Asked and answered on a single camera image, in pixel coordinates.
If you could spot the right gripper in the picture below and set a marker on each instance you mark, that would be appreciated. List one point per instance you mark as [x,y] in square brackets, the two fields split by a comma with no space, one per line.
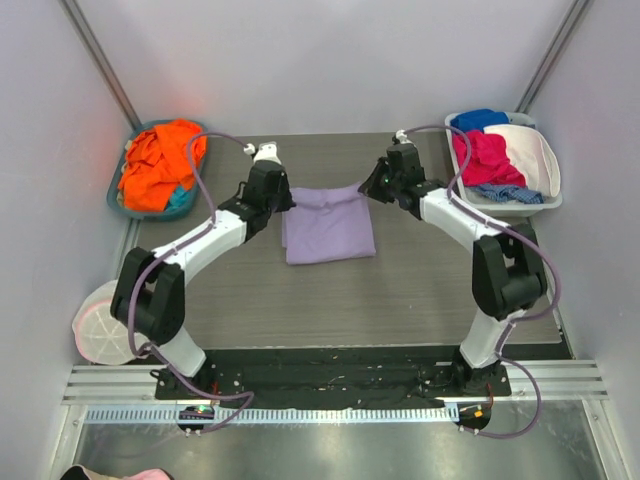
[376,181]

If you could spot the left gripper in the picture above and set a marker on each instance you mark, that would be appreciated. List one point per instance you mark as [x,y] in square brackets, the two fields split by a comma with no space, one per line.
[282,198]

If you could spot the lavender t-shirt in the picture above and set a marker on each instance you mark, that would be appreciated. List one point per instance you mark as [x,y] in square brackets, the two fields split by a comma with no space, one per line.
[327,225]

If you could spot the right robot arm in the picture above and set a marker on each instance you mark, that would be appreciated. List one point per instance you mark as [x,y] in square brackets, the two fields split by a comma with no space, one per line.
[507,275]

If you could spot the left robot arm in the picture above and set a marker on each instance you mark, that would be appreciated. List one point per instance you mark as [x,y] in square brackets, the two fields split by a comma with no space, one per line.
[150,294]

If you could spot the teal t-shirt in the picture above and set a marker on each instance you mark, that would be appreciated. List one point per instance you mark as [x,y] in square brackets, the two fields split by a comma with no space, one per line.
[178,199]

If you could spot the pink t-shirt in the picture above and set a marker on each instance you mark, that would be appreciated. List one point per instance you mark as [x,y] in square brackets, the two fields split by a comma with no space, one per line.
[489,163]

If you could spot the blue t-shirt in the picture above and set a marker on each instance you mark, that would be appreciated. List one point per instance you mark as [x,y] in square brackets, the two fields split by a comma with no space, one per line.
[478,120]

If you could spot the blue checked shirt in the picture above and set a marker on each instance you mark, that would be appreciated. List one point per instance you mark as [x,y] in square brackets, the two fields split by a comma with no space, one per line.
[506,193]

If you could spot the orange t-shirt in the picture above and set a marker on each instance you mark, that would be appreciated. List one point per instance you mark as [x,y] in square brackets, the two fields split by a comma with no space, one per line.
[156,163]

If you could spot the white t-shirt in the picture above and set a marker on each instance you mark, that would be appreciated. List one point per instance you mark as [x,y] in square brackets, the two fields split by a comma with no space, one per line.
[530,153]

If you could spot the white mesh hamper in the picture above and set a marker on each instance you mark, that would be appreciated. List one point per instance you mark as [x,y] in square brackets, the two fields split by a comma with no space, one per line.
[100,338]

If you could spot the pink cloth at bottom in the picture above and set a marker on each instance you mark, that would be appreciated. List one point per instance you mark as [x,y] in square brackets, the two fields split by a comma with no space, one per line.
[81,472]

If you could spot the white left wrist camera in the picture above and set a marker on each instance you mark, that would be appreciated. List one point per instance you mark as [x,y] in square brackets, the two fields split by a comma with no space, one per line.
[263,152]

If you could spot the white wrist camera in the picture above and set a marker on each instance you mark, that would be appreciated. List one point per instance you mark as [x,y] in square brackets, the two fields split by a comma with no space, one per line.
[263,152]
[401,138]

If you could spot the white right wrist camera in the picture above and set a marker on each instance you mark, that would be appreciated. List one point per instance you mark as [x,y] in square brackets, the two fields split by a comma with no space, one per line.
[401,138]

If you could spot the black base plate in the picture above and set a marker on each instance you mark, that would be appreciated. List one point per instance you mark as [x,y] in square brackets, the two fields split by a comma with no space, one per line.
[426,371]

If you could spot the white slotted cable duct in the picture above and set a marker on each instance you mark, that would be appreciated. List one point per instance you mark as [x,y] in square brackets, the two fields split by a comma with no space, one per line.
[200,414]

